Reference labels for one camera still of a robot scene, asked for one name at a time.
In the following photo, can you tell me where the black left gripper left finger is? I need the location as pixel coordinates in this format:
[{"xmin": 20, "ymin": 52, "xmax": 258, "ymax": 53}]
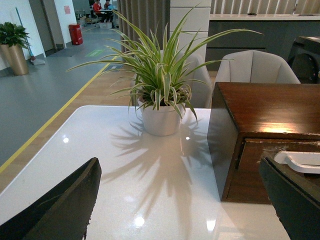
[{"xmin": 0, "ymin": 157, "xmax": 102, "ymax": 240}]

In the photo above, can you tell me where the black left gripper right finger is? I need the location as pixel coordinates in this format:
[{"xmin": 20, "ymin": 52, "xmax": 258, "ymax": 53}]
[{"xmin": 258, "ymin": 157, "xmax": 320, "ymax": 240}]

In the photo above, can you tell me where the wooden drawer with white handle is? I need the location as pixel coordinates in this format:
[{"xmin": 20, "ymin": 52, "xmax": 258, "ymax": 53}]
[{"xmin": 224, "ymin": 138, "xmax": 320, "ymax": 205}]

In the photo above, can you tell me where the brown wooden drawer cabinet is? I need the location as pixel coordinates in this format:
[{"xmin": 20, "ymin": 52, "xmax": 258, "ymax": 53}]
[{"xmin": 207, "ymin": 82, "xmax": 320, "ymax": 202}]

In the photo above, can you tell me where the grey armchair right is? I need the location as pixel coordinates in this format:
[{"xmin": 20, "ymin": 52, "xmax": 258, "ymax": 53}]
[{"xmin": 215, "ymin": 50, "xmax": 301, "ymax": 84}]

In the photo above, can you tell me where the black chair far right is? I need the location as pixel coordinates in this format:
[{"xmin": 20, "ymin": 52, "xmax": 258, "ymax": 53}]
[{"xmin": 287, "ymin": 36, "xmax": 320, "ymax": 84}]

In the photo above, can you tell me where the grey armchair behind plant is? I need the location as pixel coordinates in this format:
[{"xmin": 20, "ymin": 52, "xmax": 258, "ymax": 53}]
[{"xmin": 128, "ymin": 50, "xmax": 213, "ymax": 113}]

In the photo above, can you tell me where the dark grey counter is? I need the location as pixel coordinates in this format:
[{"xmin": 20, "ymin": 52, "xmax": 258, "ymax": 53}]
[{"xmin": 205, "ymin": 16, "xmax": 320, "ymax": 61}]

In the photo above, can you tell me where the spider plant in white pot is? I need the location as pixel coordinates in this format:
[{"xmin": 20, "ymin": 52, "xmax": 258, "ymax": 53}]
[{"xmin": 80, "ymin": 11, "xmax": 247, "ymax": 136}]

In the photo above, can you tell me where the green plant in gold planter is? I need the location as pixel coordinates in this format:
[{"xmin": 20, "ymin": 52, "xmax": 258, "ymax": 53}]
[{"xmin": 0, "ymin": 22, "xmax": 29, "ymax": 76}]

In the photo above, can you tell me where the person in red shirt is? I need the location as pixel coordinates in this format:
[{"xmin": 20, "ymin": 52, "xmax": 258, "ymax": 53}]
[{"xmin": 92, "ymin": 0, "xmax": 107, "ymax": 23}]

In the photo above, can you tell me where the broom against wall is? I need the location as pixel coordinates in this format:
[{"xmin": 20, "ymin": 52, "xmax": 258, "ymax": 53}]
[{"xmin": 15, "ymin": 7, "xmax": 46, "ymax": 66}]

